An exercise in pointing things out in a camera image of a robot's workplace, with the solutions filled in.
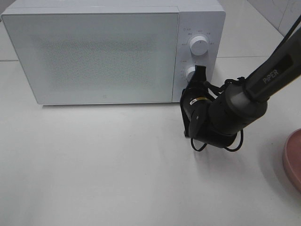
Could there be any white microwave oven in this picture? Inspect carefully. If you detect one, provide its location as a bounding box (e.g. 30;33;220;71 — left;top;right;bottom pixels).
1;0;226;103

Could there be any upper white round knob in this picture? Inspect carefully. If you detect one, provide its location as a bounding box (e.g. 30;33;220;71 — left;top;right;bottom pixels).
189;35;209;56

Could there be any lower white round knob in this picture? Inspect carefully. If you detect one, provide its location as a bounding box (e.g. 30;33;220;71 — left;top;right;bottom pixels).
184;66;195;82

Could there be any white round knob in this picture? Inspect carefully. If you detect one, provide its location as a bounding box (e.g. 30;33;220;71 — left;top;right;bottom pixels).
189;35;209;56
184;66;195;82

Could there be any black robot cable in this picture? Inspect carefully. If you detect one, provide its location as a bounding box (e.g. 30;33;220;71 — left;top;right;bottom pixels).
190;14;301;153

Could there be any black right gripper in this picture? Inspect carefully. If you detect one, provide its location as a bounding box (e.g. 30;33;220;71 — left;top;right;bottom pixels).
180;65;213;138

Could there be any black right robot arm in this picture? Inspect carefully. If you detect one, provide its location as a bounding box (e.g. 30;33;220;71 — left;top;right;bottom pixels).
180;30;301;151

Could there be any pink round plate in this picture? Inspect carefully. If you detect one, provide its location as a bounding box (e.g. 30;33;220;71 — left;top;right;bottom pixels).
282;129;301;193

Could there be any white microwave door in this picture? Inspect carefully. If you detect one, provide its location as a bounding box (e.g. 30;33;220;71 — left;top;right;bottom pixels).
3;13;178;105

